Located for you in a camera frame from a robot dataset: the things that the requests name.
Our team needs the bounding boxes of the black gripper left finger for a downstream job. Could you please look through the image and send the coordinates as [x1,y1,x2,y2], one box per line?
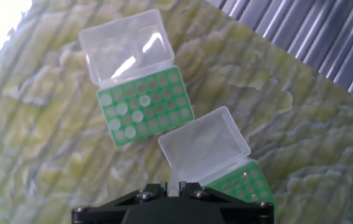
[70,182,169,224]

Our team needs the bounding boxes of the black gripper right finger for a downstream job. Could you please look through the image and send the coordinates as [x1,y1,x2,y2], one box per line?
[180,182,275,224]

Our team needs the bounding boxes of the green rack pipette tip box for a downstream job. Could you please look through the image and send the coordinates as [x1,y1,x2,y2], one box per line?
[158,105,278,213]
[78,8,195,147]

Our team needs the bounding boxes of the green marble pattern mat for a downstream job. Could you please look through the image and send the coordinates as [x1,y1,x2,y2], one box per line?
[0,0,353,224]

